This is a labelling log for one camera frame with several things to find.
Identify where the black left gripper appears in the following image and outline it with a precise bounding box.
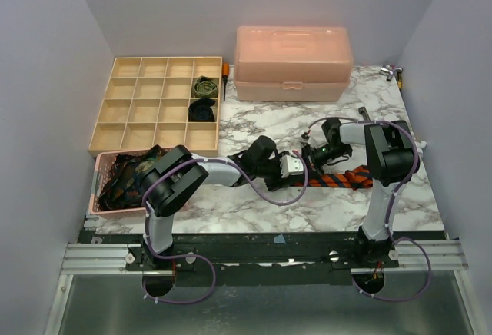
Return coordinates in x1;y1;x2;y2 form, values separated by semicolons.
254;154;292;192

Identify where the orange navy striped tie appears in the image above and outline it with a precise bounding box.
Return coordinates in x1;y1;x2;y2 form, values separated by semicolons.
307;165;373;190

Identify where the pink plastic storage box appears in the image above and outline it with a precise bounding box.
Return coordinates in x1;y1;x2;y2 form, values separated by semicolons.
234;26;354;102

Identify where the pink plastic basket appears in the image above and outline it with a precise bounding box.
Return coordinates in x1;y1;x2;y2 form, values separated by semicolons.
88;149;147;219

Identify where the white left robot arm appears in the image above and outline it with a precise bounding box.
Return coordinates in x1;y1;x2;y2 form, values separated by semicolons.
138;136;304;270

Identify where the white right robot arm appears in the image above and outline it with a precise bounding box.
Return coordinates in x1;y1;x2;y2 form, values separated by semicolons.
301;118;420;267

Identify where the pile of patterned ties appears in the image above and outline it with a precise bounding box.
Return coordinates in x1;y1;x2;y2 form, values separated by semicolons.
98;145;168;211

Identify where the rolled black tie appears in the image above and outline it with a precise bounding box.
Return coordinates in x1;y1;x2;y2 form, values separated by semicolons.
188;98;216;122

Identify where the white plastic fitting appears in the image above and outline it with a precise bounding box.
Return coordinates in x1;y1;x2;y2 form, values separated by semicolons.
416;141;427;156

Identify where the rolled green tie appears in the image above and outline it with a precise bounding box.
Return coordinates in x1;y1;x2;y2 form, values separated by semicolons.
191;76;219;98

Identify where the silver socket tool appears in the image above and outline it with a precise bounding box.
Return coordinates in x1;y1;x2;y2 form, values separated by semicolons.
380;65;403;82

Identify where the yellow black tool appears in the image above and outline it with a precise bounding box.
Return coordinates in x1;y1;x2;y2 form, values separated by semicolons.
396;71;403;91

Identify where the wooden compartment tray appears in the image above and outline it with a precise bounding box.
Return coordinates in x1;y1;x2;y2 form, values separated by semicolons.
88;56;223;156

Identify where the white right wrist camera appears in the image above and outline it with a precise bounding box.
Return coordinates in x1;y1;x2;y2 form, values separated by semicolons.
301;131;319;148

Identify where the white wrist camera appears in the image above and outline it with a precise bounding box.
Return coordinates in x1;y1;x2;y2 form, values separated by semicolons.
301;131;319;148
280;154;305;178

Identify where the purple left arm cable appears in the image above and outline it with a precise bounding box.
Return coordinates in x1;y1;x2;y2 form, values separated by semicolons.
141;150;310;305

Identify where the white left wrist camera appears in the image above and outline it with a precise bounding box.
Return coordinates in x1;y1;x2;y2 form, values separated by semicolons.
280;154;305;178

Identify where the metal crank handle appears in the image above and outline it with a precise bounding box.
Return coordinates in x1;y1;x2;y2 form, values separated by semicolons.
358;106;371;121

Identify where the orange handled screwdriver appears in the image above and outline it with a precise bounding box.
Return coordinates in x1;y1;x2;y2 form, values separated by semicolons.
221;62;230;101

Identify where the black mounting rail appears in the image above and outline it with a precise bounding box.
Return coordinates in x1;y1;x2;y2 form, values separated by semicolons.
70;230;446;290

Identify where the aluminium extrusion frame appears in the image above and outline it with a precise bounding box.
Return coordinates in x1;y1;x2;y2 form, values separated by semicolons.
46;231;487;334

